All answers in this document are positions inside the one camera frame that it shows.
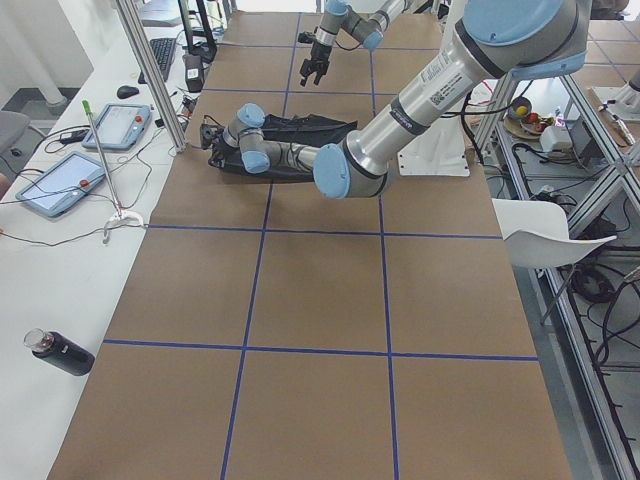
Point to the black graphic t-shirt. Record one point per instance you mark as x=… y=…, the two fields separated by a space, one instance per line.
x=276 y=148

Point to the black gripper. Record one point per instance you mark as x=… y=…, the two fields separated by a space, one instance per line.
x=217 y=148
x=318 y=52

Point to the green tipped metal rod stand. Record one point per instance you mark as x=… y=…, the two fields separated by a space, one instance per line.
x=121 y=217

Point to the black keyboard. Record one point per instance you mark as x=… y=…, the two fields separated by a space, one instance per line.
x=163 y=50

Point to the white power adapter box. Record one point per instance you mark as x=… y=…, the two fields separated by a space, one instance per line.
x=555 y=139

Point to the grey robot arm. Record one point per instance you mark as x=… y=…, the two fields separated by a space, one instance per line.
x=339 y=16
x=527 y=39

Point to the blue teach pendant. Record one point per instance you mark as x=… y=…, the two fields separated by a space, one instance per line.
x=63 y=185
x=120 y=126

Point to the far blue teach pendant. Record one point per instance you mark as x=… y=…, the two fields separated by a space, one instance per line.
x=120 y=126

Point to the bowl with yellow ball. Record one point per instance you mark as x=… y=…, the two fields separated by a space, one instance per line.
x=520 y=108

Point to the near blue teach pendant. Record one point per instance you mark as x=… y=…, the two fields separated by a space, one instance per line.
x=63 y=185

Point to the black computer mouse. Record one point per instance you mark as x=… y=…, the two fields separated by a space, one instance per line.
x=126 y=91

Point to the white plastic chair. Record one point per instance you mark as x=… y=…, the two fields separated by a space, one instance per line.
x=536 y=234

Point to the black water bottle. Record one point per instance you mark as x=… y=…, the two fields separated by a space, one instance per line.
x=59 y=351

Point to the aluminium frame post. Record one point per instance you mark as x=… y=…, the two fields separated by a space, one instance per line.
x=143 y=53

